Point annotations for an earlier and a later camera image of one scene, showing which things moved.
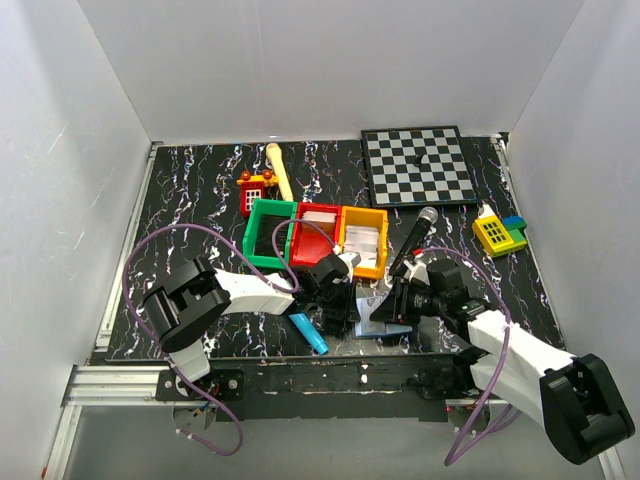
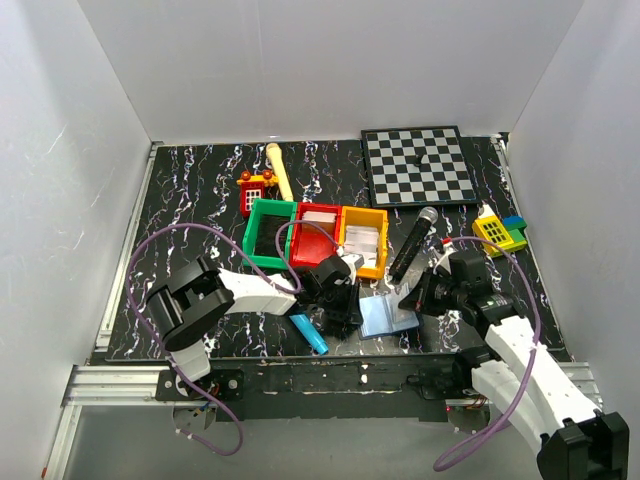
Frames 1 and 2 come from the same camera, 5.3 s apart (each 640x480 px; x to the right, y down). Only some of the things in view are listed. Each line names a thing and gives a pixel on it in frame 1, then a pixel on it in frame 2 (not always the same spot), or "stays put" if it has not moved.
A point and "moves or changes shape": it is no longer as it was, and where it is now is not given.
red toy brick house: [253, 187] stays put
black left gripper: [335, 307] stays put
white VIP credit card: [366, 305] moves or changes shape
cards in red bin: [324, 220] stays put
